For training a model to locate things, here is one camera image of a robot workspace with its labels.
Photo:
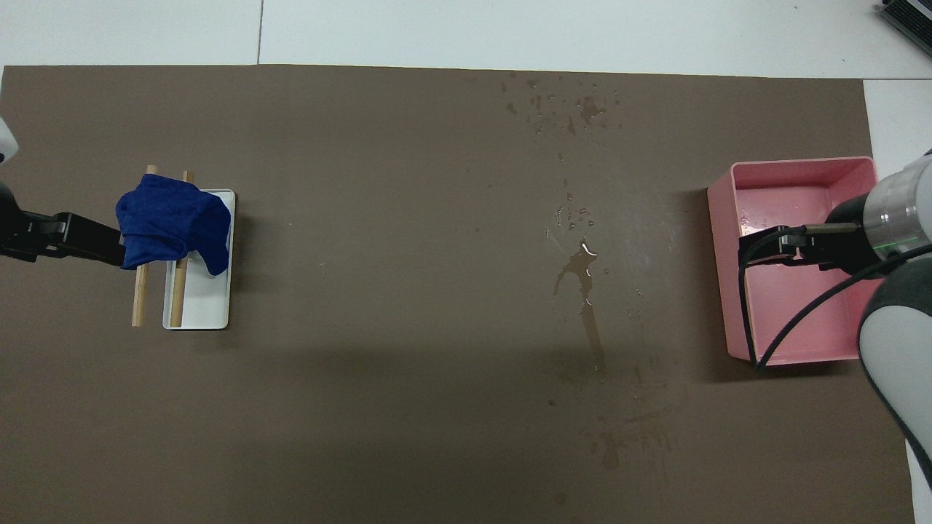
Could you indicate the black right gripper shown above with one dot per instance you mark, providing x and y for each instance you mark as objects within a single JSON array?
[{"x": 848, "y": 240}]

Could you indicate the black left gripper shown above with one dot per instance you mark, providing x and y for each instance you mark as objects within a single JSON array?
[{"x": 22, "y": 233}]

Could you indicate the blue cloth towel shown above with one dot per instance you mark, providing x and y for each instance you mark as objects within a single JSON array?
[{"x": 167, "y": 218}]

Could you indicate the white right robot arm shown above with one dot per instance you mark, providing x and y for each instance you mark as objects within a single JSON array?
[{"x": 895, "y": 342}]

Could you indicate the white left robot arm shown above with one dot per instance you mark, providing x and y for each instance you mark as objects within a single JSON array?
[{"x": 6, "y": 142}]

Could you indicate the water puddle streak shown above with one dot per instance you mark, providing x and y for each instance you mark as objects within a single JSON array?
[{"x": 588, "y": 320}]

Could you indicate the pink plastic bin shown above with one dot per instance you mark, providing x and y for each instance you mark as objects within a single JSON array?
[{"x": 794, "y": 320}]

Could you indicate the white rack base tray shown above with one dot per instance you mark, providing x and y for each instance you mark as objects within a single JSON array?
[{"x": 207, "y": 298}]

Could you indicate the grey ribbed device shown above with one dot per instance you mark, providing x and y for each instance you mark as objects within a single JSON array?
[{"x": 910, "y": 14}]

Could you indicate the brown table mat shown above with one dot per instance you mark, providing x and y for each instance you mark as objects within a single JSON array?
[{"x": 364, "y": 400}]

